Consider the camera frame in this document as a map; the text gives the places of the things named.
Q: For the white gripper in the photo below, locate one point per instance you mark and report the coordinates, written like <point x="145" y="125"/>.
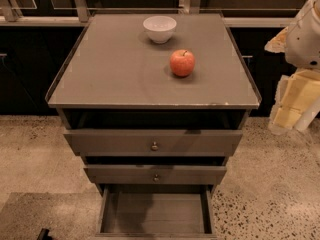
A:
<point x="304" y="42"/>

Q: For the red apple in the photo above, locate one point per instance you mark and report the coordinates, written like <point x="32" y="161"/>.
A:
<point x="182" y="62"/>

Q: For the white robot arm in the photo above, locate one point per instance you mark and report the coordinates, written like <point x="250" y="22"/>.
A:
<point x="297" y="96"/>

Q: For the grey drawer cabinet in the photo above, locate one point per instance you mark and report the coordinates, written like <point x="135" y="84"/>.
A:
<point x="118" y="79"/>

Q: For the top drawer brass knob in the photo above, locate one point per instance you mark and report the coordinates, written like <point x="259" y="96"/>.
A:
<point x="154" y="146"/>

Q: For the drawer brass knob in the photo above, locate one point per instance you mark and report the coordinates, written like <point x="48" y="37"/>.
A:
<point x="154" y="146"/>
<point x="156" y="178"/>

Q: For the middle drawer brass knob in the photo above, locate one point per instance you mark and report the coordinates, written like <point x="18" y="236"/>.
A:
<point x="156" y="178"/>

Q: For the top grey drawer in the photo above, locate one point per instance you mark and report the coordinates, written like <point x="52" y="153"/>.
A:
<point x="185" y="143"/>

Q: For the grey drawer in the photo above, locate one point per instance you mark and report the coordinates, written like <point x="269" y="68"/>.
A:
<point x="143" y="174"/>
<point x="156" y="212"/>
<point x="185" y="143"/>

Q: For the bottom grey drawer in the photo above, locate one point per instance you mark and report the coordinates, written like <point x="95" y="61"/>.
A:
<point x="156" y="212"/>

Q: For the middle grey drawer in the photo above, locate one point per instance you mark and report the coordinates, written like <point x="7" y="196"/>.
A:
<point x="143" y="174"/>

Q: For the white ceramic bowl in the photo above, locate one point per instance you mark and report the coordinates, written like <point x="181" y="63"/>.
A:
<point x="159" y="29"/>

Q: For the black object on floor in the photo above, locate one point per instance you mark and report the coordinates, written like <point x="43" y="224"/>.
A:
<point x="44" y="235"/>

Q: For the metal railing frame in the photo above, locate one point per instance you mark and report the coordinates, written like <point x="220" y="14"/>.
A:
<point x="237" y="13"/>

